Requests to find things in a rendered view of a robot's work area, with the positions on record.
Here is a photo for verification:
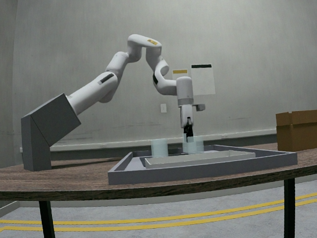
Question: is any brown cardboard box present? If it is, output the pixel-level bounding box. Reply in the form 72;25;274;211
276;110;317;152

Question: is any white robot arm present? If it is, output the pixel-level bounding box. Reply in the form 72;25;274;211
66;34;206;115

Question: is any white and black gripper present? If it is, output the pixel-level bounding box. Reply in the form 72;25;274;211
178;104;194;140

